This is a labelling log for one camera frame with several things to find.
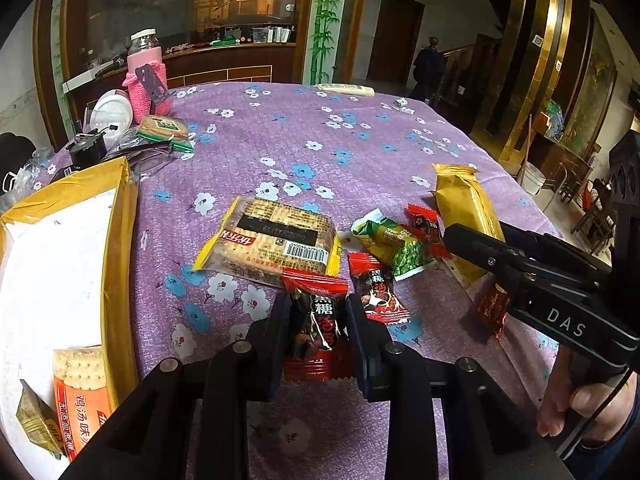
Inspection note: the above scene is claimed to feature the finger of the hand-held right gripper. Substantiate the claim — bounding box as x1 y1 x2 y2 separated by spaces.
500 221 613 291
442 223 543 306

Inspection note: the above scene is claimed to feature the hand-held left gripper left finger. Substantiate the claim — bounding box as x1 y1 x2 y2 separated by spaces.
60 292 293 480

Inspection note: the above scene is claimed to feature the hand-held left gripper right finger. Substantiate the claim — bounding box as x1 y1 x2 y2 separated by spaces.
345 292 576 480

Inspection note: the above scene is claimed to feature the long gold snack packet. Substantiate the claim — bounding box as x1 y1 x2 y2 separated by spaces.
431 162 506 291

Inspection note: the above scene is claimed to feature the small dark red chocolate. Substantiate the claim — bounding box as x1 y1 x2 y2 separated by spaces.
475 280 513 341

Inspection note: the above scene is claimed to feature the red black candy packet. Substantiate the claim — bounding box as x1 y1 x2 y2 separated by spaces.
281 267 356 383
347 252 411 328

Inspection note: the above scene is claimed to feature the small red candy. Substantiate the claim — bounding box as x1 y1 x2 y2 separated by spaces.
405 203 453 260

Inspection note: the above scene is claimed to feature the green pea snack packet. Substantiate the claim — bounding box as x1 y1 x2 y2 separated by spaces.
350 212 438 282

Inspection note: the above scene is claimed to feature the clear yellow cracker packet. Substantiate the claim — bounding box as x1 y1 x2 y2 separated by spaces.
194 196 343 289

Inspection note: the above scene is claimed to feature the yellow taped cardboard box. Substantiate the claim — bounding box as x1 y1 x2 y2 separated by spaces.
0 156 141 466

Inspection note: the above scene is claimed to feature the person's right hand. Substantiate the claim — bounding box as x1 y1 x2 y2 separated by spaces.
537 345 640 438

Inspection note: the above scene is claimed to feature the white bucket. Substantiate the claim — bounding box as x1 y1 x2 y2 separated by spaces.
520 162 548 196

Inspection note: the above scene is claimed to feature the dark carved wooden chair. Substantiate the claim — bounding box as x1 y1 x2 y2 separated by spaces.
570 132 640 271

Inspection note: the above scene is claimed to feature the orange cracker packet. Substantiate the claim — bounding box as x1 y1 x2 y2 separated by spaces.
52 345 118 461

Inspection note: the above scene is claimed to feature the white remote control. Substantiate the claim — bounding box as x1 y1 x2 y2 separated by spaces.
315 83 376 98

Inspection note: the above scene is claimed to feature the brown wooden door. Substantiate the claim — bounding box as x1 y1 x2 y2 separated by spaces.
367 0 426 88

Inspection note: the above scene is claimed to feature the small gold green packet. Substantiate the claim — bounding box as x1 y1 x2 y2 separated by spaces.
15 380 66 461

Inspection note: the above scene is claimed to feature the green cracker packet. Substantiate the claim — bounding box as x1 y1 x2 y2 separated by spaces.
136 115 196 153

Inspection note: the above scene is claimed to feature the small black device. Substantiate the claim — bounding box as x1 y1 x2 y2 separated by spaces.
67 129 108 171

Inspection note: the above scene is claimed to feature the row of small bottles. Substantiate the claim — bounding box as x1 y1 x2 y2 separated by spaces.
252 26 292 44

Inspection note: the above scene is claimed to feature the white face mask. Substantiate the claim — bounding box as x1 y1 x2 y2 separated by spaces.
0 170 31 196

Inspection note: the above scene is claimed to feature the pink knit sleeve bottle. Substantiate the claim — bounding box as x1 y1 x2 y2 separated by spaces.
122 29 173 116

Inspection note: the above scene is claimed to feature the black microphone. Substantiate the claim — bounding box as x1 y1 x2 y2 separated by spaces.
95 56 126 78

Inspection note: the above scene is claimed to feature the long white box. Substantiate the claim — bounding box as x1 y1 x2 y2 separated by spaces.
62 62 130 93

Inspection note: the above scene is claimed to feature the landscape wall painting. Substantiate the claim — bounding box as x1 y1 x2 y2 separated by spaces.
570 15 621 161

